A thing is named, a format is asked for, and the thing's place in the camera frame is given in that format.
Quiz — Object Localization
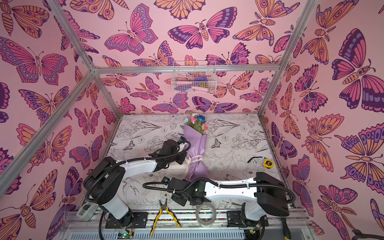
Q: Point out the white wire basket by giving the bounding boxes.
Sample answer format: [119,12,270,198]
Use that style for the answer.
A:
[170,61,218,94]

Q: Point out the grey white handheld device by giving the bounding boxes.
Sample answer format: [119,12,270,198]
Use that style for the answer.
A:
[77,202,99,222]

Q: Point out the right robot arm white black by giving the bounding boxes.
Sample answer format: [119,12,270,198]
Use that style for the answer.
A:
[143,172,296,221]

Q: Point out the yellow handled pliers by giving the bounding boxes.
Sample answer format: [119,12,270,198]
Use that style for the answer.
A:
[149,197,182,237]

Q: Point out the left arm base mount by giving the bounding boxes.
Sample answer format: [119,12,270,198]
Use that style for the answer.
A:
[105,212,149,229]

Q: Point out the pink orange fake rose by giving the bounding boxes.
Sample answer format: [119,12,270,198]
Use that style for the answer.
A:
[202,123,208,132]

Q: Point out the cream ribbon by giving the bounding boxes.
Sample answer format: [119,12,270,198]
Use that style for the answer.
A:
[185,154,204,165]

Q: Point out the small pink fake rose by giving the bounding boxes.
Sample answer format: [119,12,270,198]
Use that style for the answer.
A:
[190,113,199,124]

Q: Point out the black yellow screwdriver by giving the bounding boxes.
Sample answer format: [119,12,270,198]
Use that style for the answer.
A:
[281,218,292,240]

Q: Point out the aluminium front rail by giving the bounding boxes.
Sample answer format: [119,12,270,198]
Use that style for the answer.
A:
[57,209,317,240]

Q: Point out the blue fake rose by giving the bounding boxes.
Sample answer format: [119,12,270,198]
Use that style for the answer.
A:
[198,115,206,124]

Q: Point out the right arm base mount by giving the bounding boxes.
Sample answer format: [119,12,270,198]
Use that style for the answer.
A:
[226,211,269,228]

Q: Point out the yellow tape measure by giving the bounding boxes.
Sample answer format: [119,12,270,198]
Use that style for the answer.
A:
[248,157,274,169]

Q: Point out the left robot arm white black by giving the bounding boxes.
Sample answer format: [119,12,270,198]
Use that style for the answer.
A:
[84,137,191,221]

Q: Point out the purple pink wrapping paper sheet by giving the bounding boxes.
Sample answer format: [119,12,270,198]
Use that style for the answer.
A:
[184,125,209,182]

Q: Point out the clear tape roll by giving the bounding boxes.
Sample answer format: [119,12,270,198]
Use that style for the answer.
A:
[195,203,217,228]

